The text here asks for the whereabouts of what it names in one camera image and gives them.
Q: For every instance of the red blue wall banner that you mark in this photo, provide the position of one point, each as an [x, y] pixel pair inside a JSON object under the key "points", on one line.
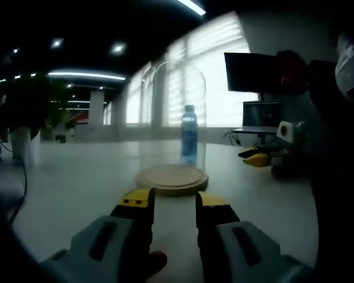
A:
{"points": [[83, 118]]}

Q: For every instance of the open laptop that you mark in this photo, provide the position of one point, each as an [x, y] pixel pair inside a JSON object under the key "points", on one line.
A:
{"points": [[261, 116]]}

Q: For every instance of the white window blinds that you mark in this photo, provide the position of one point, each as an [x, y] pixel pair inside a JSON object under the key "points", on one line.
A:
{"points": [[212, 59]]}

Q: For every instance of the round wooden base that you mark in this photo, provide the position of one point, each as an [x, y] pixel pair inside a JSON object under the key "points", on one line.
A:
{"points": [[171, 184]]}

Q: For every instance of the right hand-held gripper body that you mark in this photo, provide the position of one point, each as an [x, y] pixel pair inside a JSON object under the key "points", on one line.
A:
{"points": [[286, 129]]}

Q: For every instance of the green leafy plant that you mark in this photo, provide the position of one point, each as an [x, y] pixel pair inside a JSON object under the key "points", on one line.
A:
{"points": [[32, 100]]}

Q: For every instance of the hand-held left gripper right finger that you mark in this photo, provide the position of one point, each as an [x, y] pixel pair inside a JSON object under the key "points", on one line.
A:
{"points": [[233, 241]]}

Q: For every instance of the person's dark shirt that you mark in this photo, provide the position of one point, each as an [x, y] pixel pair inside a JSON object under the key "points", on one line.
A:
{"points": [[336, 162]]}

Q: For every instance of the black computer monitor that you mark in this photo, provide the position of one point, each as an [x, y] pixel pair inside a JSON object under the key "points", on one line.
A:
{"points": [[250, 73]]}

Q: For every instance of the person's left hand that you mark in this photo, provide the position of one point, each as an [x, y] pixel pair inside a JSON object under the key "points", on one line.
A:
{"points": [[158, 263]]}

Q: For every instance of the white chest device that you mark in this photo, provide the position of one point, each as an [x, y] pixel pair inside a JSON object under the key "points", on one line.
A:
{"points": [[348, 73]]}

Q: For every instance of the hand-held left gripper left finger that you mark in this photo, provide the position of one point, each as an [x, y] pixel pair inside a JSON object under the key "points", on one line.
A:
{"points": [[112, 236]]}

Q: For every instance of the blue drink bottle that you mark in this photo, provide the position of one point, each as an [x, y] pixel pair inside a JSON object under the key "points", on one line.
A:
{"points": [[189, 138]]}

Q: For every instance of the dark red object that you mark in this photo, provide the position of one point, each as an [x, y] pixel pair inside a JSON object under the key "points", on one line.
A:
{"points": [[292, 70]]}

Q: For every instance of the clear glass dome cover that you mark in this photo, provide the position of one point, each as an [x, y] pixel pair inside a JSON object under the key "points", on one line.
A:
{"points": [[171, 88]]}

